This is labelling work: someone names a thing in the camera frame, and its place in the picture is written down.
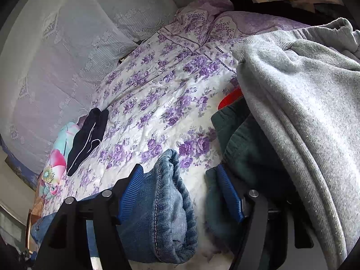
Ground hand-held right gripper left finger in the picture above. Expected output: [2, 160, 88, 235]
[34, 163, 145, 270]

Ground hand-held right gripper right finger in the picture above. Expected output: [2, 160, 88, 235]
[215, 164, 314, 270]

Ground blue denim pants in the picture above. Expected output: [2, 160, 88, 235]
[31, 149, 245, 263]

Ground folded navy pants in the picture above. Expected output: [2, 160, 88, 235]
[66, 107, 110, 177]

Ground dark green garment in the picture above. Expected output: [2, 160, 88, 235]
[211, 98, 299, 200]

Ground folded floral blanket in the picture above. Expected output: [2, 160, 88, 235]
[38, 122, 85, 203]

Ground purple floral bed sheet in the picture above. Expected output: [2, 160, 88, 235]
[36, 0, 318, 270]

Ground red cloth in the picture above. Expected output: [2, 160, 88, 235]
[218, 87, 244, 110]

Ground blue patterned cloth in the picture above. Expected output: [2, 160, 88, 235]
[0, 138, 40, 187]

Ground white lace headboard cover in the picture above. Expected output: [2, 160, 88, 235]
[0, 0, 180, 175]

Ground purple floral pillow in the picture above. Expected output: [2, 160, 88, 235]
[174, 0, 318, 48]

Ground dark cloth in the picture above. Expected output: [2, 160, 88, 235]
[225, 0, 346, 23]

